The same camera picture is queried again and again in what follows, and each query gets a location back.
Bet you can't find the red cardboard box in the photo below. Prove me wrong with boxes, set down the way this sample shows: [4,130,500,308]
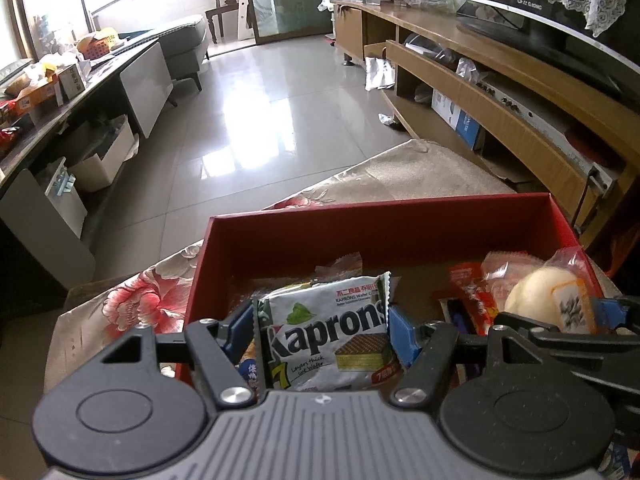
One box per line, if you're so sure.
[174,192,609,396]

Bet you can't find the dark blue snack packet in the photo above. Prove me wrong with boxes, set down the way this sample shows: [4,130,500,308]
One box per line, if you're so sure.
[439,297,472,335]

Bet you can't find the red snack packets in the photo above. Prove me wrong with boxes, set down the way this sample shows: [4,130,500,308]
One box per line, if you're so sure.
[0,100,24,159]

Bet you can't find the black cable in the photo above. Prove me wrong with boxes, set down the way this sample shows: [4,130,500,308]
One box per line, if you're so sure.
[570,166,602,232]

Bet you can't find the white bin with blue label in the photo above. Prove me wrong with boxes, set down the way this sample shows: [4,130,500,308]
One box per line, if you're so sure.
[34,156,89,239]

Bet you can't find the red flat object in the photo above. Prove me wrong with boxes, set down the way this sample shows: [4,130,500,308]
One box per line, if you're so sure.
[566,127,627,162]

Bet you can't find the blue white carton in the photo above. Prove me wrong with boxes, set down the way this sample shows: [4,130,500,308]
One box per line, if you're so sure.
[431,88,487,152]

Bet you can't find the red snack packet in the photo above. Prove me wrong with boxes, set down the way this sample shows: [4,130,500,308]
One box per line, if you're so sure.
[447,261,502,337]

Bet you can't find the blue white snack packet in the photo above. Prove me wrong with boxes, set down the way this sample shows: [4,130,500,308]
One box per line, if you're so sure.
[234,339,264,392]
[596,439,637,480]

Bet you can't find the black curved television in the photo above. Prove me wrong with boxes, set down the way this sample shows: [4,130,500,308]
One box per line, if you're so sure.
[436,0,640,107]

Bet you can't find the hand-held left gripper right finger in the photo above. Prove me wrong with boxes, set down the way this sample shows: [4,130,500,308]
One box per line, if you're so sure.
[389,306,507,409]

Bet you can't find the white green wafer packet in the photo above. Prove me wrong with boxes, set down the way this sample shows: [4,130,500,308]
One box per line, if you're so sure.
[255,271,402,394]

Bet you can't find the white plastic bag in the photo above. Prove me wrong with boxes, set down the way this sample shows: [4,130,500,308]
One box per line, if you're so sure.
[364,56,399,92]

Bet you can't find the wooden television stand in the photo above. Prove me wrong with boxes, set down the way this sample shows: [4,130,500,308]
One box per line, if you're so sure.
[329,0,640,252]

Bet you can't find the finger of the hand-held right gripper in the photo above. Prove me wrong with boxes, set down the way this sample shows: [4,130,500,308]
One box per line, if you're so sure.
[592,296,640,337]
[492,311,640,412]

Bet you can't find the small white box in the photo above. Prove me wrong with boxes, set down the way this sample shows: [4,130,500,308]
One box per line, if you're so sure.
[54,61,92,107]

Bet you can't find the orange snack box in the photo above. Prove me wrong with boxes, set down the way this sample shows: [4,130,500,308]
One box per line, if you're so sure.
[4,71,57,117]

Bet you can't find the clear orange snack packet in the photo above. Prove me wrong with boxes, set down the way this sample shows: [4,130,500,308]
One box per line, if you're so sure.
[314,252,364,284]

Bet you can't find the grey sofa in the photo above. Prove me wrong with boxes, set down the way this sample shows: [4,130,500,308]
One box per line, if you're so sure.
[119,14,210,93]

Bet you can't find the white audio player device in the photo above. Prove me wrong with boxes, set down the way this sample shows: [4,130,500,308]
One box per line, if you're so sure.
[469,71,622,197]

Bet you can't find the beige floral tablecloth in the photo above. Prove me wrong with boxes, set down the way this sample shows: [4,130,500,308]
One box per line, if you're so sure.
[44,139,631,402]

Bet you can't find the dark grey low table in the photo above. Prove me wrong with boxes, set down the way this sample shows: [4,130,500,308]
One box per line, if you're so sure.
[0,39,177,283]

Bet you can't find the white open storage bin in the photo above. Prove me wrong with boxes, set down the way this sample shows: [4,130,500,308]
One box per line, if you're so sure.
[66,114,139,194]

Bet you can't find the orange basket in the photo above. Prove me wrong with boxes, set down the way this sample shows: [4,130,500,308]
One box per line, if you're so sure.
[76,30,122,62]

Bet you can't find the white leaning board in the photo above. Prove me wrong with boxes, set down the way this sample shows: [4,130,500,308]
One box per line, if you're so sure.
[234,0,252,42]

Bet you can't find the clear packet with white bun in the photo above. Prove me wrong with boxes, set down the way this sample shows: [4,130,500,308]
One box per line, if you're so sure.
[480,249,602,337]

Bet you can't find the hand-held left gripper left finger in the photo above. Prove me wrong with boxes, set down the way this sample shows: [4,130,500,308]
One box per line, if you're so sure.
[99,300,257,409]

